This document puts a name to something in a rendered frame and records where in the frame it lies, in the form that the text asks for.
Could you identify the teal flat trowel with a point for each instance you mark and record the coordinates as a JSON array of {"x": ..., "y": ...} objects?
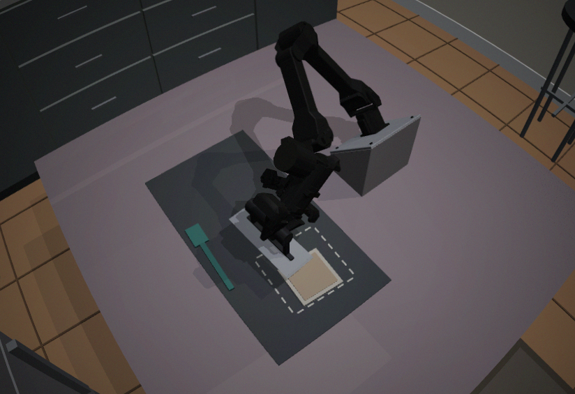
[{"x": 198, "y": 238}]

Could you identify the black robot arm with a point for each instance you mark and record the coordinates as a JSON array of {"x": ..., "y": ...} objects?
[{"x": 297, "y": 156}]

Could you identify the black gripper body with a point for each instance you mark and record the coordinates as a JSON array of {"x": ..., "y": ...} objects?
[{"x": 296, "y": 200}]

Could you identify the tan square tile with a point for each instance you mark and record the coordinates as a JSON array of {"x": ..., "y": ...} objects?
[{"x": 313, "y": 280}]

